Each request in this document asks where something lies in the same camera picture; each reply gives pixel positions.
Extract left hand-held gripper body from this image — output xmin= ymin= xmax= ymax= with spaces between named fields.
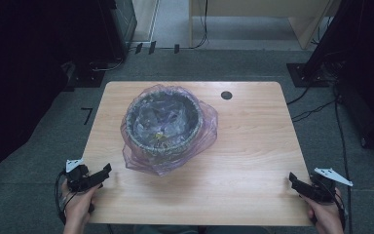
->
xmin=65 ymin=158 xmax=94 ymax=193

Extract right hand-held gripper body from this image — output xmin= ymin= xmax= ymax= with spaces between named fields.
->
xmin=308 ymin=167 xmax=354 ymax=205

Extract person's right hand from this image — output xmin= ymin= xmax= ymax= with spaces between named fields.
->
xmin=299 ymin=187 xmax=346 ymax=230

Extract person's left hand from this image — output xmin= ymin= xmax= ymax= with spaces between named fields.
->
xmin=60 ymin=179 xmax=102 ymax=226

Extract woven grey waste bin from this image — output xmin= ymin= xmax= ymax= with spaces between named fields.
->
xmin=124 ymin=90 xmax=206 ymax=158

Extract purple plastic bin bag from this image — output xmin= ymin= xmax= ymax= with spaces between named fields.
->
xmin=120 ymin=84 xmax=219 ymax=177

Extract dark curtain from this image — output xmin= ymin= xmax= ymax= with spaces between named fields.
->
xmin=303 ymin=0 xmax=374 ymax=154
xmin=0 ymin=0 xmax=126 ymax=203

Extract dark glass cabinet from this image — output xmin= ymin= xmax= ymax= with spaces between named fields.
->
xmin=108 ymin=0 xmax=138 ymax=60

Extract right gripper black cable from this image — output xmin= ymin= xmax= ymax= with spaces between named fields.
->
xmin=315 ymin=176 xmax=350 ymax=230

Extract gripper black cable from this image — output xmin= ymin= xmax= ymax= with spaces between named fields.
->
xmin=315 ymin=176 xmax=350 ymax=230
xmin=54 ymin=170 xmax=79 ymax=226

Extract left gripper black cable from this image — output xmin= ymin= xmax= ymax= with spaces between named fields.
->
xmin=54 ymin=170 xmax=79 ymax=226

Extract long black floor cable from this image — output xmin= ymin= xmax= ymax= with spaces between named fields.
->
xmin=332 ymin=87 xmax=352 ymax=196

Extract black stand base plate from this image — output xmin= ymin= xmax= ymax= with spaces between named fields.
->
xmin=72 ymin=66 xmax=107 ymax=89
xmin=285 ymin=61 xmax=331 ymax=89

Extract white floor cable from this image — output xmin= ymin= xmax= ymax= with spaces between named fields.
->
xmin=90 ymin=58 xmax=125 ymax=73

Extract black hanging cable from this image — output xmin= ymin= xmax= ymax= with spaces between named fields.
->
xmin=193 ymin=0 xmax=209 ymax=50

